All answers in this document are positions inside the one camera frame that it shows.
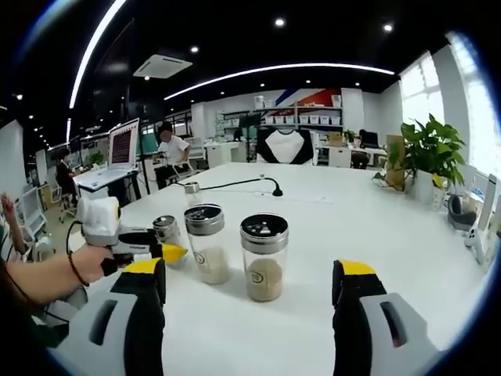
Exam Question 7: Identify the grey headphones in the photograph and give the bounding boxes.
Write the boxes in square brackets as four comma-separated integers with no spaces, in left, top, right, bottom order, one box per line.
[447,193,477,232]

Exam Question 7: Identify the large bright window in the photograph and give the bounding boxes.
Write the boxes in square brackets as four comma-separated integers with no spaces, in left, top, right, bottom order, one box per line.
[445,31,501,177]
[399,50,445,130]

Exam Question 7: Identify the white open laptop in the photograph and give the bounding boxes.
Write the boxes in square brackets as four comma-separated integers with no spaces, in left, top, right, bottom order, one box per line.
[74,117,141,189]

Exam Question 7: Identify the person's left hand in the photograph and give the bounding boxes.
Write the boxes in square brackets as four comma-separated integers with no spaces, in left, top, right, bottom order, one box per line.
[72,244,130,285]

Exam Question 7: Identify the tall white thermos bottle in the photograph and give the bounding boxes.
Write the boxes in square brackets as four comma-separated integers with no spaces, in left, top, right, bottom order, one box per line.
[479,174,499,236]

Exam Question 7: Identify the potted green plant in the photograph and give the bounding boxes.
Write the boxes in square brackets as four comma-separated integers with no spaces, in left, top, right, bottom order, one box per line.
[371,113,469,204]

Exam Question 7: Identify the long ceiling light strip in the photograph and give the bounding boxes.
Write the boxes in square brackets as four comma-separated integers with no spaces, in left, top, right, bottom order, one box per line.
[68,0,128,110]
[164,63,395,101]

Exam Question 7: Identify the shelf with white bins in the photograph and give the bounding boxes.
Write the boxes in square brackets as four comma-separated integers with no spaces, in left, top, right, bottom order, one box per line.
[217,95,344,128]

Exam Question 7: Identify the ceiling air conditioner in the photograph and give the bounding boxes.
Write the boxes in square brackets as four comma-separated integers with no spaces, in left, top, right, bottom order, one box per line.
[132,53,194,78]

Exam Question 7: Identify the tall seasoning bottle pale powder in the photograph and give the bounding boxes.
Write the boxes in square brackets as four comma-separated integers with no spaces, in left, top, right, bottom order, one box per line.
[183,203,232,285]

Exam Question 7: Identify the tall seasoning bottle brown powder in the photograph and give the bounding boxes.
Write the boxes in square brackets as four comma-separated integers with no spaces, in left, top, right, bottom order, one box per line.
[240,214,290,302]

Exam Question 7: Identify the small white patterned pot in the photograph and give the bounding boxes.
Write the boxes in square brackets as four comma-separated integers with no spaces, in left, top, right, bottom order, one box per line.
[431,175,447,211]

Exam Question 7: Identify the small glass seasoning bottle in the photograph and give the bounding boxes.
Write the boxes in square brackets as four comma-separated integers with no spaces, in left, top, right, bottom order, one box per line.
[152,215,189,269]
[183,182,203,208]

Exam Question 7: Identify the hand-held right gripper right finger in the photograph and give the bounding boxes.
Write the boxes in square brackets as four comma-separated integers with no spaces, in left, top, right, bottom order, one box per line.
[331,258,442,376]

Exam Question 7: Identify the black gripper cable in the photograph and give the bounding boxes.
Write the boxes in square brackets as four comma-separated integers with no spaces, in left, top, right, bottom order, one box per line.
[65,221,85,255]

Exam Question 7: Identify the black and white raglan shirt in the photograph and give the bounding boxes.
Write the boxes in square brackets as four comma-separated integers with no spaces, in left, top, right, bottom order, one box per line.
[254,127,316,165]

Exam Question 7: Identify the dark cord bracelet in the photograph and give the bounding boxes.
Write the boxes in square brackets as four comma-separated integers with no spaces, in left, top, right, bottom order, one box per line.
[67,250,90,287]

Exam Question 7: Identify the white handheld device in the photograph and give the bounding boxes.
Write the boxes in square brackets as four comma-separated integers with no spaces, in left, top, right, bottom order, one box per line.
[464,226,490,264]

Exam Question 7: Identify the white mesh office chair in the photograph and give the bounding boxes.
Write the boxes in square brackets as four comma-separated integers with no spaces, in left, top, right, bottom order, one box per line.
[187,136,207,169]

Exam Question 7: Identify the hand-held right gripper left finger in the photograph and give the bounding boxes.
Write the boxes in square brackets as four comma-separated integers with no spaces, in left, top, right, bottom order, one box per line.
[49,256,168,376]

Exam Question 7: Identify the black power cable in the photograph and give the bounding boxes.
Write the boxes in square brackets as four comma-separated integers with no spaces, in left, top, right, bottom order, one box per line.
[174,176,283,198]

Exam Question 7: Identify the brown cardboard box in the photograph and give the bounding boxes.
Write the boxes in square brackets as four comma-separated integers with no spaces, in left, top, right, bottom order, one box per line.
[385,135,408,185]

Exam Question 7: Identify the white low cabinet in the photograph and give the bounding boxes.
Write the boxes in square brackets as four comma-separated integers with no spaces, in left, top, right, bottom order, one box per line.
[205,141,242,168]

